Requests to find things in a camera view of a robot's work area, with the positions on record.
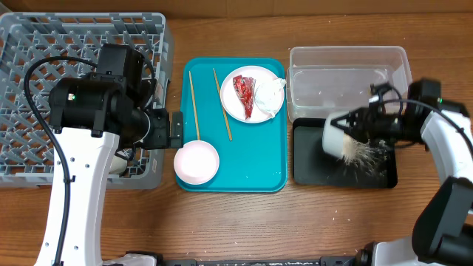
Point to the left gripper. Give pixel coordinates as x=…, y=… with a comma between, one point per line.
x=162, y=138

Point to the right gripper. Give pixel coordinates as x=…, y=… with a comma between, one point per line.
x=361, y=124

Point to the grey-green bowl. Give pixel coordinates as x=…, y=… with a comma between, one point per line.
x=334, y=141

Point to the white rice grains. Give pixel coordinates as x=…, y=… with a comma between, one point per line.
x=368, y=157

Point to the wooden chopstick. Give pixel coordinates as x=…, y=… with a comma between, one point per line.
x=194, y=105
x=230, y=137

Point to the red snack wrapper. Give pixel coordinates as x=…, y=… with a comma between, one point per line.
x=244, y=88

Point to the white napkin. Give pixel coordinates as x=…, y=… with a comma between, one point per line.
x=269, y=96

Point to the white cup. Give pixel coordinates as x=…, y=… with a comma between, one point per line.
x=118, y=165

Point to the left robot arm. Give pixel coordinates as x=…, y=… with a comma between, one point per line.
x=91, y=118

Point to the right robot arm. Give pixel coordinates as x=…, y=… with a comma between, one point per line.
x=440, y=235

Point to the clear plastic waste bin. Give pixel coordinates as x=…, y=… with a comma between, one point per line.
x=322, y=80

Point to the black waste tray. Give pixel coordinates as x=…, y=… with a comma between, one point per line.
x=311, y=166

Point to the pink saucer plate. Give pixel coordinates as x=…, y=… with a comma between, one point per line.
x=196, y=163

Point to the white round plate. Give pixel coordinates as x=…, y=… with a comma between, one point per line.
x=231, y=102

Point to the teal serving tray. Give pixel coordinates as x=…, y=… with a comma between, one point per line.
x=256, y=160

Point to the grey plastic dish rack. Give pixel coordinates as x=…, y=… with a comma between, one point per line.
x=26, y=152

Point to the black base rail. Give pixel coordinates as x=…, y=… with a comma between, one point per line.
x=258, y=263

